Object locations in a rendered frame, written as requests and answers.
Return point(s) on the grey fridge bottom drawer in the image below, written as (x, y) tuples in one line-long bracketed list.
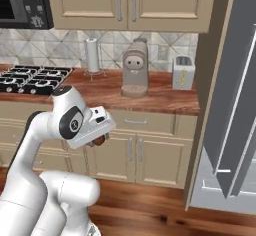
[(210, 193)]

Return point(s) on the white toaster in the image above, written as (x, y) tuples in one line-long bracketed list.
[(183, 73)]

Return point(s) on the brown fridge housing panel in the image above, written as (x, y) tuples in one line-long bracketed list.
[(208, 46)]

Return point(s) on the brown pear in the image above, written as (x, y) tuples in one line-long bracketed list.
[(98, 141)]

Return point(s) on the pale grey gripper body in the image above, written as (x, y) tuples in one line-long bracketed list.
[(96, 130)]

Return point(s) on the beige drawer stack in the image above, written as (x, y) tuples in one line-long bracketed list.
[(10, 126)]

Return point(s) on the black microwave oven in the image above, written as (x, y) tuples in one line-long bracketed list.
[(30, 3)]

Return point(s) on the grey wall socket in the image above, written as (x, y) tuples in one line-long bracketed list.
[(162, 52)]

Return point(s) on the beige coffee machine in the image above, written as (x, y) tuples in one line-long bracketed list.
[(135, 66)]

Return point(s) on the grey fridge door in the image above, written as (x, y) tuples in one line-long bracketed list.
[(230, 80)]

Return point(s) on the black gas hob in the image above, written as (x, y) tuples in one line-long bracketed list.
[(33, 78)]

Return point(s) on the white paper towel roll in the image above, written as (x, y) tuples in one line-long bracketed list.
[(92, 55)]

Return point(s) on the wide beige wall cupboard door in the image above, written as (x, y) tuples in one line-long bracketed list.
[(86, 0)]

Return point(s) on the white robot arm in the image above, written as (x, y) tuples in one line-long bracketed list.
[(26, 166)]

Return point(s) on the beige drawer front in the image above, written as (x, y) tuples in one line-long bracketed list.
[(156, 121)]

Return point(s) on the wide beige base cupboard door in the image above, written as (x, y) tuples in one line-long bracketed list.
[(163, 163)]

